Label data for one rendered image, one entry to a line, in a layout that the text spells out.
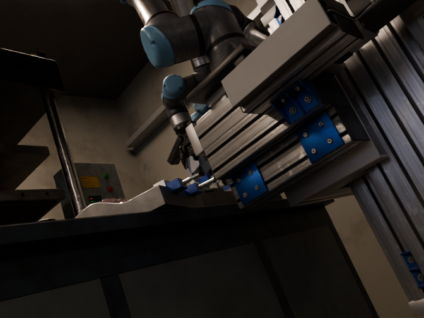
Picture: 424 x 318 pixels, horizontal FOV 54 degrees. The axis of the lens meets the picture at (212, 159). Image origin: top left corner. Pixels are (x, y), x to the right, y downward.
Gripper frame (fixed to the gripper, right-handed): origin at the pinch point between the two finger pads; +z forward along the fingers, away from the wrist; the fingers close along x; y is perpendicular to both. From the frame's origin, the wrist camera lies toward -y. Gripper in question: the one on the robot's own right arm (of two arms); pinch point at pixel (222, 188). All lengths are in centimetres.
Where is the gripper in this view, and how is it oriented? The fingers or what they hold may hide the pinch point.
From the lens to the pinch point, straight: 175.6
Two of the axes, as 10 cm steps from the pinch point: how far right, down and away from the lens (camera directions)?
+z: 3.6, 8.8, -3.2
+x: 6.2, 0.3, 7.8
